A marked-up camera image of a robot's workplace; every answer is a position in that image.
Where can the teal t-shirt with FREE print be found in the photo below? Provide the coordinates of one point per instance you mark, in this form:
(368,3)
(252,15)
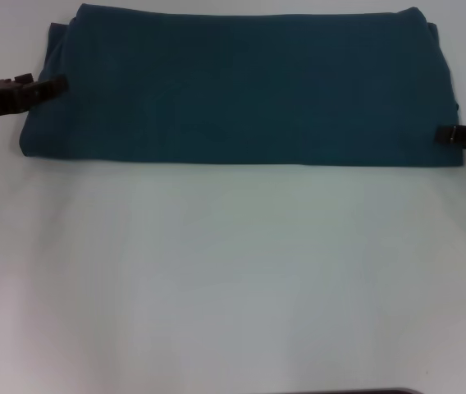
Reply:
(237,90)

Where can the black flat panel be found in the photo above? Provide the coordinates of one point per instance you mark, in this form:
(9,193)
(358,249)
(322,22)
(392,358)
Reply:
(364,391)

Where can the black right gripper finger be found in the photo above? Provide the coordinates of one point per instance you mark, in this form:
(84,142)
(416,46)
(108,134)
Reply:
(462,134)

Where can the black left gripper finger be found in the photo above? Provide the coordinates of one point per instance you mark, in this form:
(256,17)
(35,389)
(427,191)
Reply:
(24,78)
(46,89)

